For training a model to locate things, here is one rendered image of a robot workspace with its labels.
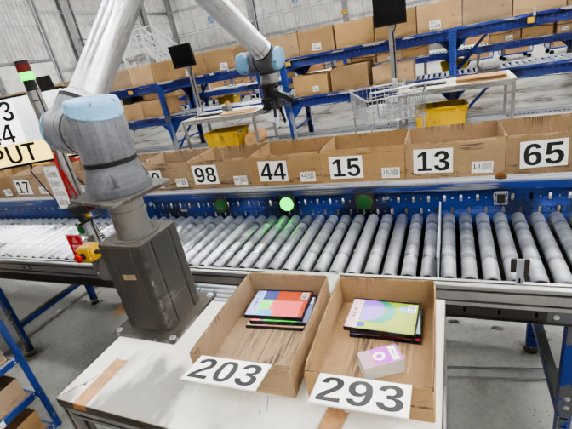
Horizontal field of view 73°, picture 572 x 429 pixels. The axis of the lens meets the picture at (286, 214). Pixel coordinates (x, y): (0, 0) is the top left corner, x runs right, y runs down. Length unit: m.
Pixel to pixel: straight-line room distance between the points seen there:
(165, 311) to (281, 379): 0.48
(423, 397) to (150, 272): 0.81
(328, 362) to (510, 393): 1.15
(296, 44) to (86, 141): 5.63
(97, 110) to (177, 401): 0.79
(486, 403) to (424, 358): 0.96
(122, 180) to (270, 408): 0.72
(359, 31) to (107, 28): 5.19
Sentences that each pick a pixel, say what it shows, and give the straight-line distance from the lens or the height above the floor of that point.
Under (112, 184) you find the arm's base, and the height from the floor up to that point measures 1.26.
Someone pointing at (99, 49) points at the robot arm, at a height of 1.62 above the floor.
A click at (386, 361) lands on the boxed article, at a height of 0.80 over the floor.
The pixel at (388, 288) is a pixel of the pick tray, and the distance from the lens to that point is 1.21.
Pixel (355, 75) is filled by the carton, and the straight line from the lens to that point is 6.13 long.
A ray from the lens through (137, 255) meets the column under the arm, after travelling 1.22.
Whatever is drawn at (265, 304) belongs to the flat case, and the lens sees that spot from 1.25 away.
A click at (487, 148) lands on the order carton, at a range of 1.79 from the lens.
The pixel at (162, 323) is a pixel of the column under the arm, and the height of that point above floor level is 0.79.
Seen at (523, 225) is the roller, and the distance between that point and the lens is 1.72.
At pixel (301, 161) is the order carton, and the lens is 1.91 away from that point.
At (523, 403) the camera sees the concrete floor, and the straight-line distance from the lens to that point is 2.05.
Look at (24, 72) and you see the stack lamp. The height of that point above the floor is 1.62.
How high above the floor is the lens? 1.52
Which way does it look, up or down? 23 degrees down
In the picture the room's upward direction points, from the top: 11 degrees counter-clockwise
